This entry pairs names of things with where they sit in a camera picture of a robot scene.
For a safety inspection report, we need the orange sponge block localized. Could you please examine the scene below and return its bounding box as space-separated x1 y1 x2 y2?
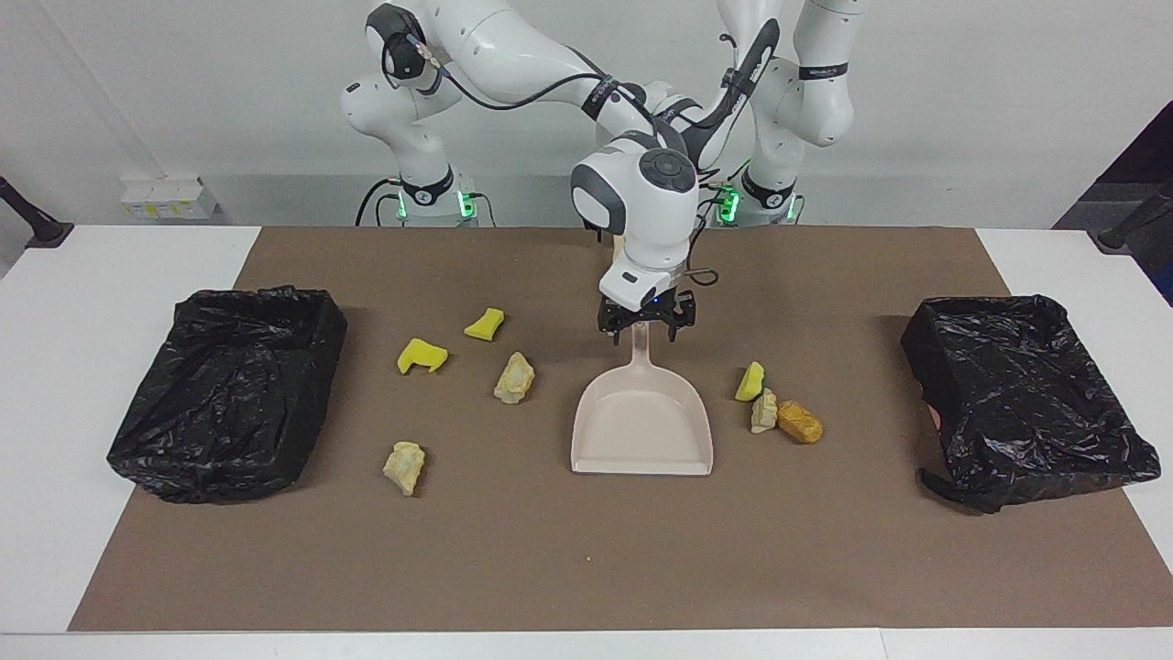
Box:
777 400 824 445

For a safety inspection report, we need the bin lined with black bag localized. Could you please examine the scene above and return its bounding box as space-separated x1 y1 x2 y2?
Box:
107 285 348 504
901 294 1161 514

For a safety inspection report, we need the black clamp stand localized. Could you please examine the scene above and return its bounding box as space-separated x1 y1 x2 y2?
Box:
1089 179 1173 253
0 176 74 248

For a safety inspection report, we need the white power strip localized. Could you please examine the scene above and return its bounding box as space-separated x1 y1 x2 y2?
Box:
121 177 221 220

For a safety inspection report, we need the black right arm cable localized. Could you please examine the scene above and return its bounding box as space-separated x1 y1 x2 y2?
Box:
403 32 720 287

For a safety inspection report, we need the dark blue panel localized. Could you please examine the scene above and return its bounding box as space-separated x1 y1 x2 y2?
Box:
1052 99 1173 305

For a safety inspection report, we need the notched yellow sponge piece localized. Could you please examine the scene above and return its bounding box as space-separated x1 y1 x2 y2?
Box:
397 338 450 376

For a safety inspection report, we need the brown table mat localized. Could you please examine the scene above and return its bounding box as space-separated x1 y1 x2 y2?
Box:
69 226 1173 633

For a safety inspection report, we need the beige plastic dustpan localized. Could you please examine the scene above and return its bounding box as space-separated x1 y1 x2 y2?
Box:
571 321 714 477

